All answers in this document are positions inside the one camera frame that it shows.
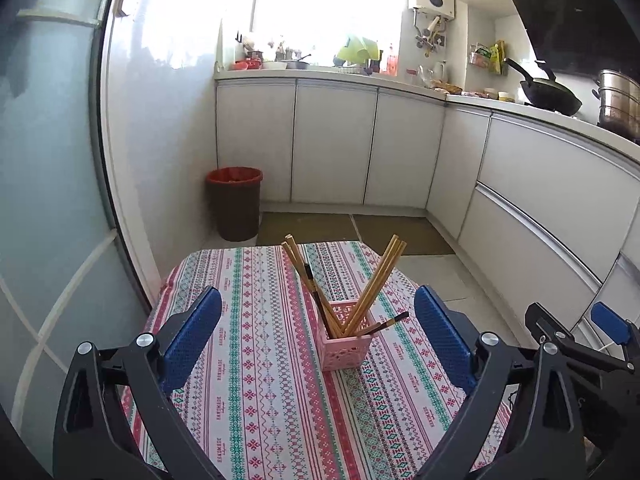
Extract yellow-green cloth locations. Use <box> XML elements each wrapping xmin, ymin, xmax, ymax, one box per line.
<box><xmin>334</xmin><ymin>34</ymin><xmax>381</xmax><ymax>63</ymax></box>

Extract black range hood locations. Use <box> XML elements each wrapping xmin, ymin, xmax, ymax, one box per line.
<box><xmin>492</xmin><ymin>0</ymin><xmax>640</xmax><ymax>81</ymax></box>

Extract steel steamer pot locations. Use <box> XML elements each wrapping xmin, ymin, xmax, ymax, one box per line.
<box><xmin>592</xmin><ymin>69</ymin><xmax>640</xmax><ymax>138</ymax></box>

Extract brown trash bin red liner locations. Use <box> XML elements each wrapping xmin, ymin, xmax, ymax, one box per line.
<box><xmin>205</xmin><ymin>166</ymin><xmax>264</xmax><ymax>242</ymax></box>

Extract white countertop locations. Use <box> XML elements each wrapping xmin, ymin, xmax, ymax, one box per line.
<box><xmin>214</xmin><ymin>67</ymin><xmax>640</xmax><ymax>161</ymax></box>

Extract black wok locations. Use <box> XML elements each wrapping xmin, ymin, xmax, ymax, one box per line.
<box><xmin>502</xmin><ymin>57</ymin><xmax>583</xmax><ymax>116</ymax></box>

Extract glass sliding door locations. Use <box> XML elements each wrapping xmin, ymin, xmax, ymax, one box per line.
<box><xmin>0</xmin><ymin>0</ymin><xmax>161</xmax><ymax>461</ymax></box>

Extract white kitchen cabinet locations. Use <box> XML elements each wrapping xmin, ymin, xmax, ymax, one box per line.
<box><xmin>215</xmin><ymin>77</ymin><xmax>640</xmax><ymax>321</ymax></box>

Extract metal water pipes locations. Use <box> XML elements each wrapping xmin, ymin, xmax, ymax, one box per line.
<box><xmin>412</xmin><ymin>10</ymin><xmax>448</xmax><ymax>58</ymax></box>

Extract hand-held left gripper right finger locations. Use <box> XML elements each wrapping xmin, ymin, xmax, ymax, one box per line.
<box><xmin>414</xmin><ymin>285</ymin><xmax>588</xmax><ymax>480</ymax></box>

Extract brown floor mat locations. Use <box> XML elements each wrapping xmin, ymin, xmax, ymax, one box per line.
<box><xmin>257</xmin><ymin>211</ymin><xmax>361</xmax><ymax>247</ymax></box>
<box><xmin>352</xmin><ymin>214</ymin><xmax>456</xmax><ymax>257</ymax></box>

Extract striped patterned tablecloth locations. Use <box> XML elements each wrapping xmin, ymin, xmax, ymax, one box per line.
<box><xmin>117</xmin><ymin>241</ymin><xmax>516</xmax><ymax>480</ymax></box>

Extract window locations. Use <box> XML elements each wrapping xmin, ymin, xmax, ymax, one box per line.
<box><xmin>250</xmin><ymin>0</ymin><xmax>408</xmax><ymax>68</ymax></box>

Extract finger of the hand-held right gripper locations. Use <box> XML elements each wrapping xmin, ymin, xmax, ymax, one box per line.
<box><xmin>525</xmin><ymin>302</ymin><xmax>573</xmax><ymax>343</ymax></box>
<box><xmin>591</xmin><ymin>302</ymin><xmax>640</xmax><ymax>361</ymax></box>

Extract bunch of chopsticks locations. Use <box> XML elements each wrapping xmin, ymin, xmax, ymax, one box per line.
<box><xmin>280</xmin><ymin>233</ymin><xmax>411</xmax><ymax>339</ymax></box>

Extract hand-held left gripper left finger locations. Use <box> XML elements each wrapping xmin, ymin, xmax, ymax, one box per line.
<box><xmin>52</xmin><ymin>286</ymin><xmax>226</xmax><ymax>480</ymax></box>

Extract wall spice rack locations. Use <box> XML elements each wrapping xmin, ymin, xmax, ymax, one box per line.
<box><xmin>467</xmin><ymin>40</ymin><xmax>508</xmax><ymax>76</ymax></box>

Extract pink plastic basket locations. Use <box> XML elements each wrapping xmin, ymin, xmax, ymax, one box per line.
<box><xmin>316</xmin><ymin>299</ymin><xmax>375</xmax><ymax>372</ymax></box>

